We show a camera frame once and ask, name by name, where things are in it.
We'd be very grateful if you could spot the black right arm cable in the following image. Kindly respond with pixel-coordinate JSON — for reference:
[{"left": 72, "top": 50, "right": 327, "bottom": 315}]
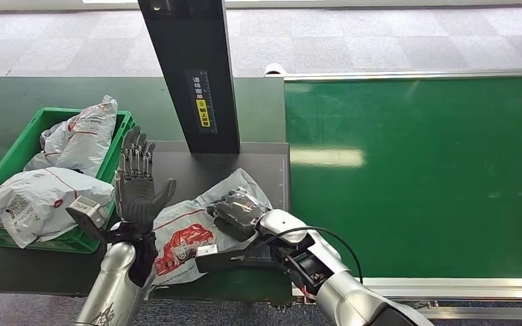
[{"left": 243, "top": 226, "right": 364, "bottom": 285}]

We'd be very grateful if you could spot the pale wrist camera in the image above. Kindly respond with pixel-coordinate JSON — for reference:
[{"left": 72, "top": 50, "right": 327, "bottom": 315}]
[
  {"left": 66, "top": 196, "right": 109, "bottom": 244},
  {"left": 194, "top": 244, "right": 285, "bottom": 274}
]

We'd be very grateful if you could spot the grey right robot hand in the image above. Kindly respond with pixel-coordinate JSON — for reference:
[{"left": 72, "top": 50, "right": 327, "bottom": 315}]
[{"left": 207, "top": 188, "right": 271, "bottom": 244}]

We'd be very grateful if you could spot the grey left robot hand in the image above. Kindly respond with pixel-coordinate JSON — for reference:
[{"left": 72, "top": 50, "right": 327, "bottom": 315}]
[{"left": 114, "top": 125, "right": 177, "bottom": 230}]

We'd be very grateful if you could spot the green conveyor belt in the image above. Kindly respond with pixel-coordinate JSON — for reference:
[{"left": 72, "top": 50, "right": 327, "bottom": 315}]
[{"left": 283, "top": 76, "right": 522, "bottom": 280}]

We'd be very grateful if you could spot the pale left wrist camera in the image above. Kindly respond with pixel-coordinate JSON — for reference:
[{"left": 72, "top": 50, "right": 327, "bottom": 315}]
[{"left": 66, "top": 196, "right": 109, "bottom": 244}]

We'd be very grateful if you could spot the black scanner column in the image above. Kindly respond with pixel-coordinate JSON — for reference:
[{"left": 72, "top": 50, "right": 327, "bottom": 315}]
[{"left": 137, "top": 0, "right": 241, "bottom": 156}]

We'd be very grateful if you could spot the yellow label on column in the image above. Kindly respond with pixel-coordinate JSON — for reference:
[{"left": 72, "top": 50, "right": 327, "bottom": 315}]
[{"left": 195, "top": 98, "right": 211, "bottom": 128}]

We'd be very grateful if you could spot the upright grey mailer bag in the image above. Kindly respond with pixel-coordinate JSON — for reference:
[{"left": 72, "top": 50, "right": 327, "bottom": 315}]
[{"left": 56, "top": 94, "right": 119, "bottom": 178}]

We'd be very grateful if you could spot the green plastic crate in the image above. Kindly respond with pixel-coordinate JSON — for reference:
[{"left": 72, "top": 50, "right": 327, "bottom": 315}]
[{"left": 0, "top": 106, "right": 136, "bottom": 255}]

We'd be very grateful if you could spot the small crumpled grey mailer bag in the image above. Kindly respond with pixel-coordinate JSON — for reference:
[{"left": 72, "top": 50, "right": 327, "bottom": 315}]
[{"left": 23, "top": 121, "right": 71, "bottom": 172}]

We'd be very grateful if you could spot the black scanner base plate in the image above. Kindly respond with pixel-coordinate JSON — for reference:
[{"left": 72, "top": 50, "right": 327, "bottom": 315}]
[{"left": 149, "top": 141, "right": 292, "bottom": 253}]

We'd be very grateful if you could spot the aluminium conveyor lower frame bar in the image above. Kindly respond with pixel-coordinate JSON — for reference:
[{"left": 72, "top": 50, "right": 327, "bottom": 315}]
[{"left": 416, "top": 307, "right": 522, "bottom": 321}]

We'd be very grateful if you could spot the white conveyor roller end cap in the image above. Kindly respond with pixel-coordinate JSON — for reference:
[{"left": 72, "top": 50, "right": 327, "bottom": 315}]
[{"left": 264, "top": 63, "right": 288, "bottom": 78}]

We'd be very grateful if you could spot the thin aluminium conveyor side rail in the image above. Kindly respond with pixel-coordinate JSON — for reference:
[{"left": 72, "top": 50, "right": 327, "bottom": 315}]
[{"left": 264, "top": 69, "right": 522, "bottom": 82}]

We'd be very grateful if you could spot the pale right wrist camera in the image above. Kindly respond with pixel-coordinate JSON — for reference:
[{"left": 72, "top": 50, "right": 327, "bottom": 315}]
[{"left": 194, "top": 244, "right": 285, "bottom": 274}]

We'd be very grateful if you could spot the large grey mailer bag, QR label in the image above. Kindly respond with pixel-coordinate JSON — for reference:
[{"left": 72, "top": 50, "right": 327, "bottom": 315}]
[{"left": 0, "top": 167, "right": 116, "bottom": 249}]

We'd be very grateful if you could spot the wide aluminium conveyor side rail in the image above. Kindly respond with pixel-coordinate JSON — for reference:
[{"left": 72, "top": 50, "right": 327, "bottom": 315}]
[{"left": 291, "top": 276, "right": 522, "bottom": 302}]

